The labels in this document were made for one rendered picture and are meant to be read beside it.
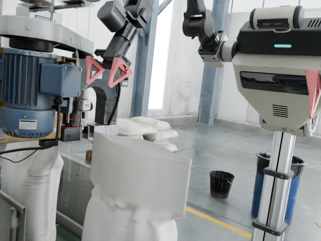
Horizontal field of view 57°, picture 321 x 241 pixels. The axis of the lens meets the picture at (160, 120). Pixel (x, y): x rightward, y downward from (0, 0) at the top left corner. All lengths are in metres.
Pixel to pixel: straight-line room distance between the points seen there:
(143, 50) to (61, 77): 6.43
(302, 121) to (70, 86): 0.89
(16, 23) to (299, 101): 0.98
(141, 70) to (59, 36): 6.33
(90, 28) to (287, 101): 5.44
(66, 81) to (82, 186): 1.11
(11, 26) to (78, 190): 1.25
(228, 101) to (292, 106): 8.50
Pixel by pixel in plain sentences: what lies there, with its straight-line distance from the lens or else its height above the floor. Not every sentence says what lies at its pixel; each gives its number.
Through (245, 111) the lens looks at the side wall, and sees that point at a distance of 9.49.
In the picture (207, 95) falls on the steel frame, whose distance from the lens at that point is 9.80.
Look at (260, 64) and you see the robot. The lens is 1.19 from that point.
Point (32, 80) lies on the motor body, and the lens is 0.89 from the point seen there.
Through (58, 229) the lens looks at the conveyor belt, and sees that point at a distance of 1.90.
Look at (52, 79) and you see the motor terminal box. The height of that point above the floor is 1.26.
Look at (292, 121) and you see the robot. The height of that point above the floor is 1.18.
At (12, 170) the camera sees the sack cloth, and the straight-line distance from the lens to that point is 1.67.
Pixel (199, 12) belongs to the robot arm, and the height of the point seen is 1.56.
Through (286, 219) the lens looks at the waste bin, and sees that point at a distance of 3.28.
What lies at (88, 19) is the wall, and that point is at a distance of 6.34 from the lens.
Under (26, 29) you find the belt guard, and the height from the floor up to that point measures 1.38.
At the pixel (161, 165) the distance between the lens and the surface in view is 0.99.
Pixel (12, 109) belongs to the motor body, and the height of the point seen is 1.17.
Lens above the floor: 1.29
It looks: 8 degrees down
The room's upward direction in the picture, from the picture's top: 6 degrees clockwise
